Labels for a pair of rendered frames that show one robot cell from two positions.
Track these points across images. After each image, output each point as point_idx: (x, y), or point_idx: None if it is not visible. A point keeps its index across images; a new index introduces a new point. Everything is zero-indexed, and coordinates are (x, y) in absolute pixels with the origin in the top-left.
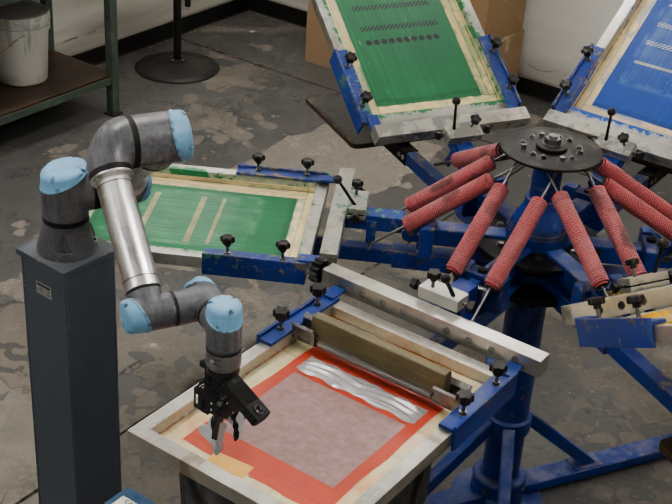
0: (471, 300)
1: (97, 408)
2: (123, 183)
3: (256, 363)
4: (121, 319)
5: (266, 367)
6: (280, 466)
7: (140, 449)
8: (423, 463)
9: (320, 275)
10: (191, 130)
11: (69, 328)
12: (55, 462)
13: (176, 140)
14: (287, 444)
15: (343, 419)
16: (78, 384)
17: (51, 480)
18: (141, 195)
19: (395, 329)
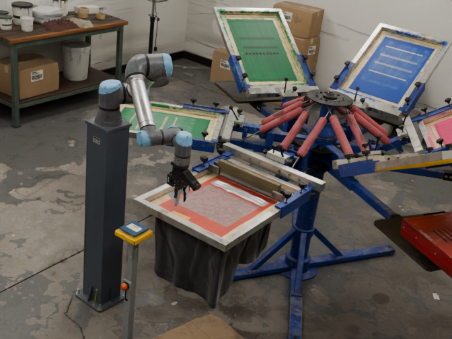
0: None
1: (116, 200)
2: (141, 81)
3: None
4: (137, 140)
5: None
6: (202, 218)
7: (139, 208)
8: (267, 220)
9: (221, 147)
10: (171, 62)
11: (107, 158)
12: (94, 226)
13: (165, 65)
14: (206, 210)
15: (231, 203)
16: (108, 186)
17: (91, 235)
18: None
19: (255, 170)
